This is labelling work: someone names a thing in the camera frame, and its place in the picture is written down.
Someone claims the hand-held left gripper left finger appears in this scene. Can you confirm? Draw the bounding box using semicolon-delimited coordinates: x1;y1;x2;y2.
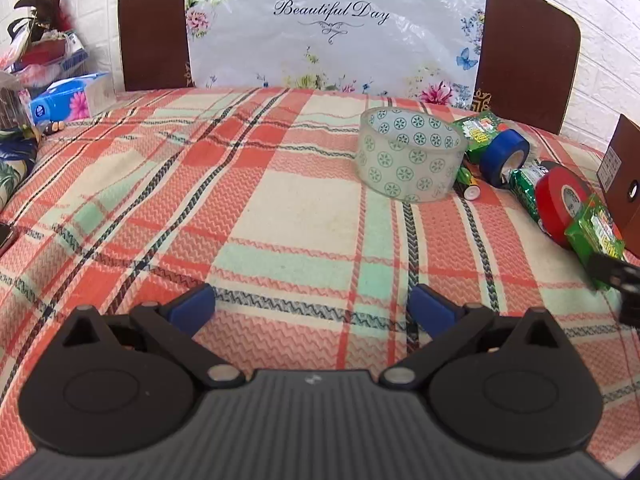
62;282;246;388

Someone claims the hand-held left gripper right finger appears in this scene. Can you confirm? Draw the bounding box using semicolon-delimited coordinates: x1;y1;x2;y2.
380;282;563;388

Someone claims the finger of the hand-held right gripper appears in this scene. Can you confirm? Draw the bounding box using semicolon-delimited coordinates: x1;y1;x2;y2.
587;254;640;327

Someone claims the green snack packet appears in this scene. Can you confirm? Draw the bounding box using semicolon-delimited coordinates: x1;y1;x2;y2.
451;112;512;163
565;194;627;291

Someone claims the red tape roll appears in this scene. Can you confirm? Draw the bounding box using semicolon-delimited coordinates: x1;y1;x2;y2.
535;160;601;251

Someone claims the brown cardboard box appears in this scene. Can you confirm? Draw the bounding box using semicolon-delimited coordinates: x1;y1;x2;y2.
596;114;640;261

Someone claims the plaid blanket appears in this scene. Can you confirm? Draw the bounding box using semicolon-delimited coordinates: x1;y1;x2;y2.
0;87;640;480

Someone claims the green foil packet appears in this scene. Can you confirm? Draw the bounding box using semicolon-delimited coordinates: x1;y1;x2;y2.
509;159;552;228

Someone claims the small green tube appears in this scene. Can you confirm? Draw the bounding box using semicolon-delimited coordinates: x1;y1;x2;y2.
454;164;482;202

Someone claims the clear tape roll green print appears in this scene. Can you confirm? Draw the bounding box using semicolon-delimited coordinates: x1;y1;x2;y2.
356;107;469;204

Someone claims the blue tape roll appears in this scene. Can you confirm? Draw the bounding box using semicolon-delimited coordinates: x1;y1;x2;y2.
480;129;531;189

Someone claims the dark floral cloth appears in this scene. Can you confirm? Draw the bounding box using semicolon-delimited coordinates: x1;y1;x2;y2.
0;127;42;211

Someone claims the blue tissue pack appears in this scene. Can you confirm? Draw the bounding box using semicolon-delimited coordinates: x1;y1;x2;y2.
27;72;115;127

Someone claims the clear plastic bag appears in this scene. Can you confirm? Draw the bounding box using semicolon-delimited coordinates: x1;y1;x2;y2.
0;67;33;131

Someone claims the brown wooden headboard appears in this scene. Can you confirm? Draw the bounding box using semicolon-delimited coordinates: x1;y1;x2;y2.
117;0;582;136

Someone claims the blue and white box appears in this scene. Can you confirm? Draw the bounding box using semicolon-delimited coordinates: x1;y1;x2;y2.
52;30;90;73

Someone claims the floral plastic bag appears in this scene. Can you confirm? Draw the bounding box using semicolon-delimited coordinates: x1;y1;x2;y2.
182;0;488;110

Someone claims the feather ornament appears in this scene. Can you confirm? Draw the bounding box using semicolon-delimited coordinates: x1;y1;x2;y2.
7;0;77;41

